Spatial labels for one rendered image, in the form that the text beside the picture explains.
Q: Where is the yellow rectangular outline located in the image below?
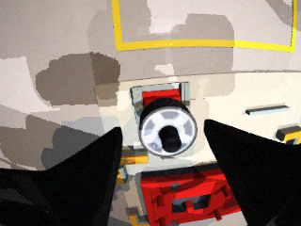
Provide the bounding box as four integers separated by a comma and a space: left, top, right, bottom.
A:
110, 0, 297, 53

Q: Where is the black tyre with grey hub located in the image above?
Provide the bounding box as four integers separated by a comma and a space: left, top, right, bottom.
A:
139, 98, 197, 157

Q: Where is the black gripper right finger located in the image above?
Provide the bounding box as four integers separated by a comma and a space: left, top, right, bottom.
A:
203, 120, 301, 226

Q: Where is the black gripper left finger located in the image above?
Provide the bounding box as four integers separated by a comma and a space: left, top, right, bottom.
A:
0, 127, 123, 226

